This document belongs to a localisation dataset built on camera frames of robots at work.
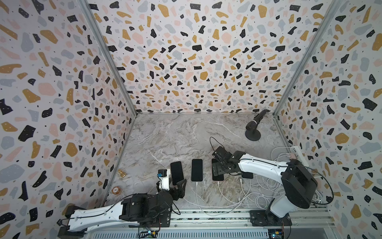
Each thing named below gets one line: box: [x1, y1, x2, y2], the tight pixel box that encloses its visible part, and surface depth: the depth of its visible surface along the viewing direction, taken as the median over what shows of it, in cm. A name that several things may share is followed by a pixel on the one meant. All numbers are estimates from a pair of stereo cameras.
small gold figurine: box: [117, 168, 127, 178], surface depth 89 cm
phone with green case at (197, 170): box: [190, 158, 204, 183], surface depth 92 cm
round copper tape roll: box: [111, 186, 121, 195], surface depth 81 cm
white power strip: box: [290, 145, 310, 168], surface depth 98 cm
